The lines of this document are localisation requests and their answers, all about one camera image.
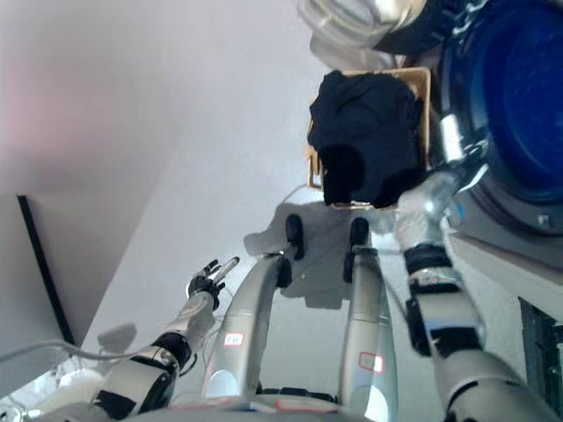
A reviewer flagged silver right robot leg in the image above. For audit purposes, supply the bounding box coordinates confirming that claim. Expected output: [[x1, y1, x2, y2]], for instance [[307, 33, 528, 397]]
[[338, 245, 399, 415]]

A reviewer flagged round washer door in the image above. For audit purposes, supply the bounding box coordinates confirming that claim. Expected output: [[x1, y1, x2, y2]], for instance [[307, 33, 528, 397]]
[[296, 0, 443, 59]]

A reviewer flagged grey front-load washing machine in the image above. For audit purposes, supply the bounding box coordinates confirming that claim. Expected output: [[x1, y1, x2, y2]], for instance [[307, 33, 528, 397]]
[[428, 0, 563, 270]]

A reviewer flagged black garment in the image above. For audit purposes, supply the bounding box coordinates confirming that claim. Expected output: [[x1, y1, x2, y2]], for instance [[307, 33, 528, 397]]
[[306, 72, 428, 210]]

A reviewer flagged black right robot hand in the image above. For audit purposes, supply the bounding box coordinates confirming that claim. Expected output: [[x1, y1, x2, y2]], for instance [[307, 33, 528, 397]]
[[439, 113, 490, 181]]

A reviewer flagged black metal frame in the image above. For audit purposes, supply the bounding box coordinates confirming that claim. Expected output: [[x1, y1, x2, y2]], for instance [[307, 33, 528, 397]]
[[518, 296, 563, 399]]

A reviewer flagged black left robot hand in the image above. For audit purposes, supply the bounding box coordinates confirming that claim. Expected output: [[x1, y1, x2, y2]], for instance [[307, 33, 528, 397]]
[[187, 256, 241, 309]]

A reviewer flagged black left robot foot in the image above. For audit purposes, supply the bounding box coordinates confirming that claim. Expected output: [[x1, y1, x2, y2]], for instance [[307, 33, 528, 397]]
[[284, 214, 305, 260]]

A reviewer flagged black right robot foot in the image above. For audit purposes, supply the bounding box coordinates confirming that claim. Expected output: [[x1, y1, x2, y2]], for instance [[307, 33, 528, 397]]
[[349, 217, 370, 254]]

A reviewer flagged tan laundry basket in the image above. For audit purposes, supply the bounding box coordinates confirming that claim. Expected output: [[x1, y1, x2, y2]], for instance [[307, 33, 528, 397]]
[[303, 66, 433, 213]]

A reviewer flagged black baseboard strip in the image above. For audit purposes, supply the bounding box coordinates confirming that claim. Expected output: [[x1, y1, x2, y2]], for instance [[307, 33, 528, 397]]
[[16, 194, 76, 346]]

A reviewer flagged black robot foot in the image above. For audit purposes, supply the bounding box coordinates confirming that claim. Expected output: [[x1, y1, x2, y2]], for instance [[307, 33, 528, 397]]
[[284, 214, 305, 260], [349, 217, 370, 254]]

